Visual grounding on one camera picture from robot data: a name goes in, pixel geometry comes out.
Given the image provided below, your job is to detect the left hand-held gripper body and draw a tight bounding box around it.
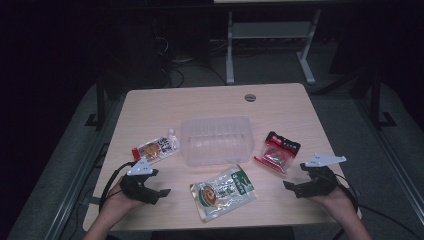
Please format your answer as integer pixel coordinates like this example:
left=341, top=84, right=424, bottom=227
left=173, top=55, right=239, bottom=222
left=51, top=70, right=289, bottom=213
left=119, top=157, right=160, bottom=200

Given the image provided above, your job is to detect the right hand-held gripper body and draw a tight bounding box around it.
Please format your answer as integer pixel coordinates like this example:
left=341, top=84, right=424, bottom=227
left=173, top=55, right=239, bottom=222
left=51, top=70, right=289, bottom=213
left=298, top=152, right=347, bottom=198

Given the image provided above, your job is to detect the red black snack packet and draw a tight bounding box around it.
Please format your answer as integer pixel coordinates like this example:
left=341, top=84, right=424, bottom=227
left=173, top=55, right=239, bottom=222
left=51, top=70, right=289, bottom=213
left=253, top=130, right=302, bottom=175

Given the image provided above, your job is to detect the orange white snack packet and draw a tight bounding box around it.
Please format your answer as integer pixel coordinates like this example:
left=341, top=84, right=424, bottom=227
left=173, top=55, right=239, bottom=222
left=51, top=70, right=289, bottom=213
left=131, top=128, right=181, bottom=163

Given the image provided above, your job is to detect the clear plastic container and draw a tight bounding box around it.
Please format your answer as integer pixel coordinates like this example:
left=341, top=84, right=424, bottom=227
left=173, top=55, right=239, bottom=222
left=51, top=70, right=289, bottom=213
left=180, top=115, right=255, bottom=167

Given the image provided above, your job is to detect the person's left hand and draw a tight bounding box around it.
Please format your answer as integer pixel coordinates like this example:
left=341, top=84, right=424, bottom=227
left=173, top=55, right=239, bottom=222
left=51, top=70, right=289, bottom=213
left=99, top=184, right=146, bottom=223

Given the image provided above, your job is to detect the person's right hand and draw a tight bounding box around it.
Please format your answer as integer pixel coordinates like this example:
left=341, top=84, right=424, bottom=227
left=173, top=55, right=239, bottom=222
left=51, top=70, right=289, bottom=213
left=308, top=184, right=359, bottom=223

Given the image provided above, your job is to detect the green white snack packet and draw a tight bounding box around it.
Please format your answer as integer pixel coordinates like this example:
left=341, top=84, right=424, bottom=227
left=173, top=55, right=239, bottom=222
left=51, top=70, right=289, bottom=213
left=189, top=163, right=258, bottom=223

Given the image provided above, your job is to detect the black metal stand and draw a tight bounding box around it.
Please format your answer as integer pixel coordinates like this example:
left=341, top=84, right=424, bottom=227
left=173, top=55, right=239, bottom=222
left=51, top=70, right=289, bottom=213
left=368, top=69, right=398, bottom=129
left=84, top=74, right=108, bottom=131

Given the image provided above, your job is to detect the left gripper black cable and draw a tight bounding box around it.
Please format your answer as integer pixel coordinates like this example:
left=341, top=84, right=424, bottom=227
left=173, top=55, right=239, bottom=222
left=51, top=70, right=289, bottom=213
left=98, top=161, right=138, bottom=214

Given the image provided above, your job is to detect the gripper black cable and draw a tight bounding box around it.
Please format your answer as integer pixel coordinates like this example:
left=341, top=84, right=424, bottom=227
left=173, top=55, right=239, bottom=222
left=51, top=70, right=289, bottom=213
left=98, top=161, right=138, bottom=214
left=334, top=173, right=360, bottom=214

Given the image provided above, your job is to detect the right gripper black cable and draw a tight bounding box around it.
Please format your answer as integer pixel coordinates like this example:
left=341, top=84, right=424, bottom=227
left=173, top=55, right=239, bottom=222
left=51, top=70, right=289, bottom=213
left=334, top=173, right=360, bottom=214

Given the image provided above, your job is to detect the black floor cable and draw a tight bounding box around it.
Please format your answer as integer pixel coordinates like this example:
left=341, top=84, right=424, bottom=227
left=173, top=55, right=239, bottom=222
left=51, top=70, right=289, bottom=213
left=358, top=203, right=424, bottom=240

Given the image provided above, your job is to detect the tangle of floor cables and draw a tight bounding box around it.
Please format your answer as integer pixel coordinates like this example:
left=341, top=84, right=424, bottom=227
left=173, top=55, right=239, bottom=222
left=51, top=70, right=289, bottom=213
left=156, top=34, right=228, bottom=88

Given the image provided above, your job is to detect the white metal desk frame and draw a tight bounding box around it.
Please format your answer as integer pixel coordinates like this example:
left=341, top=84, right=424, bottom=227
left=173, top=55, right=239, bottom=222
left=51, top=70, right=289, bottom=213
left=225, top=9, right=323, bottom=85

